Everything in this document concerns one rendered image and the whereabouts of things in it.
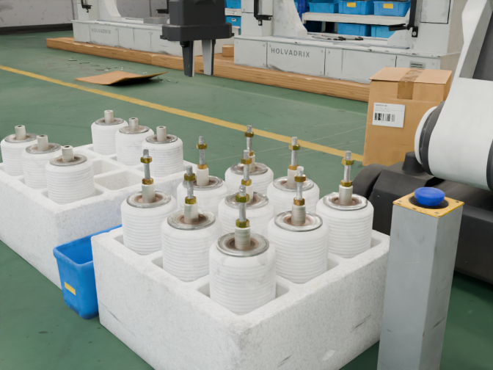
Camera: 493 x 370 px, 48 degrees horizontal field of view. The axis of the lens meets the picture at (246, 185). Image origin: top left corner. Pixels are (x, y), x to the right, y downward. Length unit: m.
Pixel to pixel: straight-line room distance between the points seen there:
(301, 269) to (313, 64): 2.52
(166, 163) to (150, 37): 3.20
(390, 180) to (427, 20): 1.81
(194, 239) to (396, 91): 1.19
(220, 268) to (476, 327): 0.55
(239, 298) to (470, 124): 0.49
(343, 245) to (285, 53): 2.57
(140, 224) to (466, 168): 0.55
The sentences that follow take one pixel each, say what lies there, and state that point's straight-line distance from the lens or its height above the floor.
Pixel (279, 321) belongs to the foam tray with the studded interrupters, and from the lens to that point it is 0.79.
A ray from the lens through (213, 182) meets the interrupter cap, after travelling 1.03.
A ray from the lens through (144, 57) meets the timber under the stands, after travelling 4.41.
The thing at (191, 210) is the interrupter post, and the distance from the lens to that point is 0.85.
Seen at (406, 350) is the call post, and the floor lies 0.09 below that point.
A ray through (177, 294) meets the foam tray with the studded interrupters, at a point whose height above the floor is 0.18.
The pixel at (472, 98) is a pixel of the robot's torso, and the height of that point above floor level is 0.42.
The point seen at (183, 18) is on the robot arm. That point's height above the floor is 0.55.
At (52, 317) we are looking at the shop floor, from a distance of 1.15.
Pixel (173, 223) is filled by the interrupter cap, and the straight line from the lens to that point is 0.86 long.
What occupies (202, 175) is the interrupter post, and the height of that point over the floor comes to 0.27.
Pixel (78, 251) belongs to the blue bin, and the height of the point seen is 0.10.
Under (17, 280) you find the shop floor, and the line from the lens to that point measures 1.30.
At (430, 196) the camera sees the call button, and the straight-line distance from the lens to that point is 0.79.
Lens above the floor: 0.60
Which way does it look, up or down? 20 degrees down
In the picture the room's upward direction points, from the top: straight up
